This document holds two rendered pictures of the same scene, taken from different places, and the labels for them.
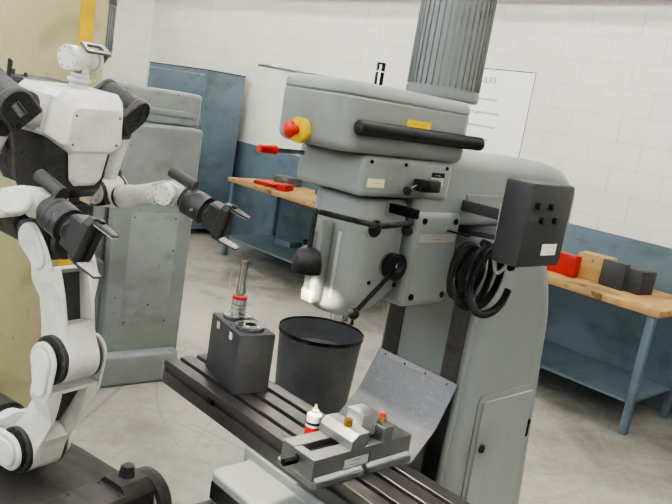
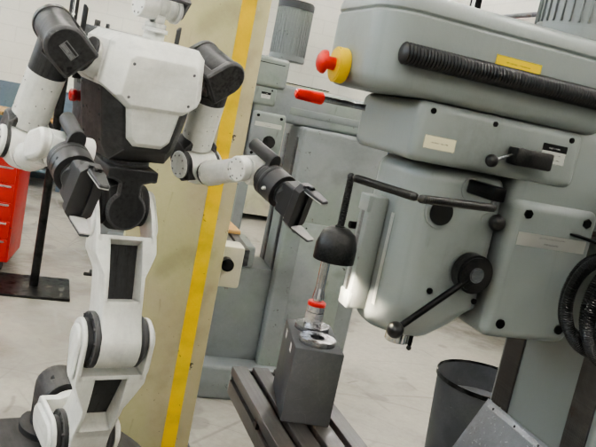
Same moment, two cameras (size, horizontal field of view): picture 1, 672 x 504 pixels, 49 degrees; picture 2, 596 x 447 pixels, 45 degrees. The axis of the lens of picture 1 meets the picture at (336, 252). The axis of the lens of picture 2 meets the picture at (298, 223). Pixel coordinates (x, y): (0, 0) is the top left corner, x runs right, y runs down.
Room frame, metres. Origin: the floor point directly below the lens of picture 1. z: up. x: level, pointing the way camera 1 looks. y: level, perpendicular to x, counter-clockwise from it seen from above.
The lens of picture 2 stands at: (0.57, -0.37, 1.69)
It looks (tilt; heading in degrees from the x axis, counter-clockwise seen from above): 9 degrees down; 24
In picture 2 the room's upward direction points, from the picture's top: 12 degrees clockwise
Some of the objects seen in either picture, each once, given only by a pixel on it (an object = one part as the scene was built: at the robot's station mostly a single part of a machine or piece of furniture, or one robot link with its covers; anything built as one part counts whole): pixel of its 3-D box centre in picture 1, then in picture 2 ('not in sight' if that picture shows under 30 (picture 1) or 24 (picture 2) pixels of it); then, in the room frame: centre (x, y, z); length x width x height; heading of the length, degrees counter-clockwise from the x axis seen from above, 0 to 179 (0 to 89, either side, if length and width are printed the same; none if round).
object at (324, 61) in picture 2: (291, 129); (326, 62); (1.70, 0.15, 1.76); 0.04 x 0.03 x 0.04; 44
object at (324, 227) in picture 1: (317, 260); (363, 250); (1.80, 0.04, 1.45); 0.04 x 0.04 x 0.21; 44
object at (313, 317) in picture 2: (238, 306); (314, 314); (2.23, 0.27, 1.17); 0.05 x 0.05 x 0.05
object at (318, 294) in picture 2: (242, 278); (321, 280); (2.23, 0.27, 1.26); 0.03 x 0.03 x 0.11
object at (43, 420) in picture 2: (26, 437); (76, 425); (2.09, 0.85, 0.68); 0.21 x 0.20 x 0.13; 57
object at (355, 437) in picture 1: (344, 430); not in sight; (1.74, -0.09, 1.03); 0.12 x 0.06 x 0.04; 44
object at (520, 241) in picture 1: (535, 223); not in sight; (1.85, -0.49, 1.62); 0.20 x 0.09 x 0.21; 134
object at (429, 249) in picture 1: (400, 249); (505, 257); (2.02, -0.18, 1.47); 0.24 x 0.19 x 0.26; 44
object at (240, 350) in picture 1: (239, 349); (307, 367); (2.19, 0.25, 1.04); 0.22 x 0.12 x 0.20; 32
